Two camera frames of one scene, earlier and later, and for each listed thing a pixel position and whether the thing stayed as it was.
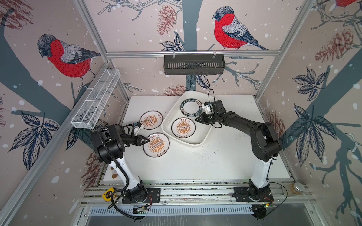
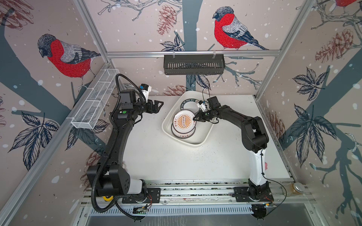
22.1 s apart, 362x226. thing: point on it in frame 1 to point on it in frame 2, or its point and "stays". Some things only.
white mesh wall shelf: x=94 y=99 stays
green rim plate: x=191 y=108 stays
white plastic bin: x=203 y=132 stays
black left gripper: x=138 y=139 to x=155 y=108
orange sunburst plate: x=158 y=145 to x=181 y=135
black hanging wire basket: x=193 y=65 stays
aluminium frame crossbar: x=152 y=54 stays
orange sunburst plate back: x=151 y=120 to x=183 y=121
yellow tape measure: x=112 y=189 stays
